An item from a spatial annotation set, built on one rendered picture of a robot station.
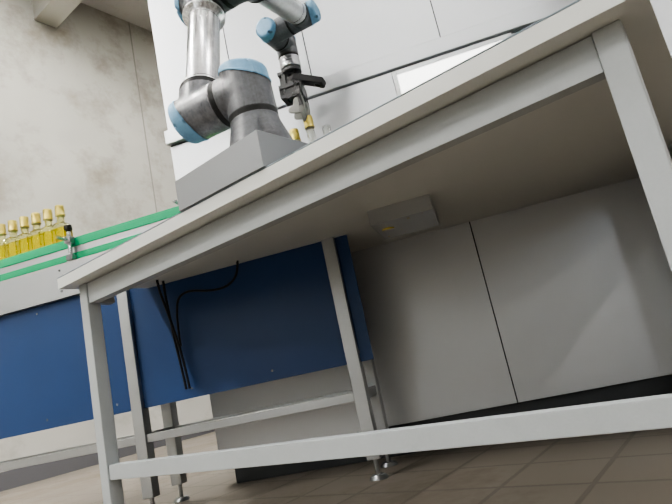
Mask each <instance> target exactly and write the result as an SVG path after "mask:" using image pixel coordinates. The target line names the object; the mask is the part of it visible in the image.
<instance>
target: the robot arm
mask: <svg viewBox="0 0 672 504"><path fill-rule="evenodd" d="M244 2H250V3H253V4H257V3H259V4H260V5H262V6H263V7H265V8H267V9H268V10H270V11H271V12H273V13H275V14H276V15H278V16H279V17H277V18H276V19H274V20H273V19H272V18H269V17H263V18H261V19H260V20H259V21H258V23H257V25H256V34H257V36H258V37H259V38H260V39H261V40H262V41H263V42H264V43H266V44H267V45H269V46H270V47H271V48H272V49H274V50H275V51H276V52H277V55H278V60H279V64H280V69H281V72H279V73H277V77H278V78H279V81H280V86H278V88H279V93H280V98H281V100H282V101H283V102H284V103H285V104H286V105H287V107H289V106H291V107H290V108H289V110H288V111H289V113H291V114H294V113H295V114H294V119H296V120H303V121H304V122H305V121H306V118H307V115H310V107H309V102H308V99H307V98H308V97H307V92H306V89H305V87H304V86H305V85H306V86H312V87H319V88H325V85H326V81H325V80H324V78H323V77H320V76H314V75H307V74H301V73H302V70H301V63H300V59H299V54H298V49H297V44H296V38H295V36H294V35H295V34H297V33H299V32H301V31H303V30H305V29H307V28H309V27H311V26H313V25H314V24H316V23H318V22H319V21H320V20H321V13H320V10H319V8H318V6H317V4H316V3H315V2H314V1H313V0H308V1H305V3H302V2H301V1H300V0H174V6H175V8H176V9H177V15H178V16H179V18H180V20H181V21H182V22H183V23H184V25H186V26H187V27H188V30H187V57H186V78H185V79H184V80H183V81H182V82H181V84H180V87H179V98H178V99H177V100H176V101H175V100H174V101H172V103H170V104H169V106H168V116H169V119H170V121H171V123H172V125H173V126H174V128H175V130H176V131H177V132H178V133H179V135H180V136H181V137H182V138H184V139H185V140H186V141H188V142H190V143H194V144H198V143H201V142H203V141H208V140H209V139H210V138H212V137H214V136H216V135H218V134H220V133H222V132H224V131H226V130H228V129H231V133H230V146H231V145H233V144H235V143H236V142H238V141H239V140H241V139H242V138H244V137H246V136H247V135H249V134H250V133H252V132H253V131H255V130H260V131H263V132H267V133H271V134H275V135H278V136H282V137H286V138H289V139H292V137H291V135H290V134H289V132H288V131H287V129H286V128H285V126H284V124H283V123H282V121H281V120H280V117H279V114H278V109H277V105H276V101H275V97H274V93H273V89H272V85H271V84H272V81H271V79H270V77H269V74H268V70H267V68H266V66H265V65H264V64H263V63H261V62H259V61H257V60H255V59H251V58H235V59H231V60H228V61H225V62H224V63H222V64H221V65H220V30H221V29H222V28H223V26H224V25H225V14H226V13H227V12H229V11H230V10H232V9H234V8H235V7H237V6H238V5H240V4H242V3H244ZM292 105H293V106H292ZM230 146H229V147H230Z"/></svg>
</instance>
